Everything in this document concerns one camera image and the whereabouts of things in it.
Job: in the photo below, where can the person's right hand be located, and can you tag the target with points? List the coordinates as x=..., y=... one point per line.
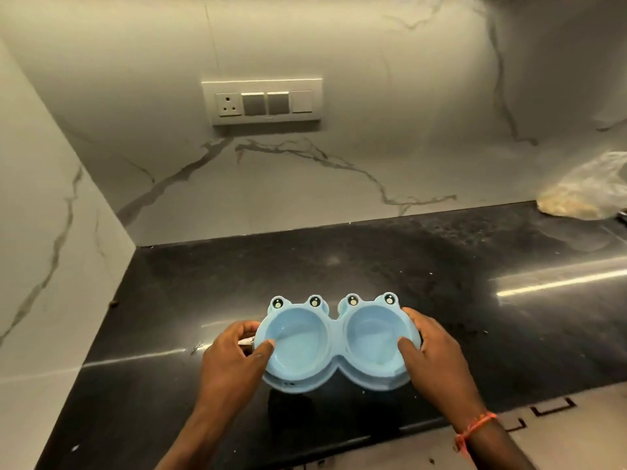
x=438, y=371

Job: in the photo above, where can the person's left hand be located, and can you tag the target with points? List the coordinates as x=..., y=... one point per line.
x=229, y=369

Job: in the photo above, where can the person's right thumb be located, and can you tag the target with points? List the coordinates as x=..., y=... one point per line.
x=407, y=351

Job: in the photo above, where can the person's left thumb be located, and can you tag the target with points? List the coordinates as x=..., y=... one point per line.
x=260, y=353

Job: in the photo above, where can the blue frog double pet bowl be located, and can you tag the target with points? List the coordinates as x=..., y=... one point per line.
x=338, y=345

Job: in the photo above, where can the person's left forearm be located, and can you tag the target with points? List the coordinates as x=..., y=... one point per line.
x=198, y=438

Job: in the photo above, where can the person's right forearm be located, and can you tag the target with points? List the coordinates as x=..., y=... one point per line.
x=492, y=445

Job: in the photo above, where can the orange thread wristband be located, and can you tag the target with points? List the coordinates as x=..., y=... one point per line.
x=471, y=429

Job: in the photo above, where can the clear plastic bag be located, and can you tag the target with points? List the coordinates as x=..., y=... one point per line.
x=585, y=188

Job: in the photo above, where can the white wall switch panel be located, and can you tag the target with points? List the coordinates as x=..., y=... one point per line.
x=262, y=102

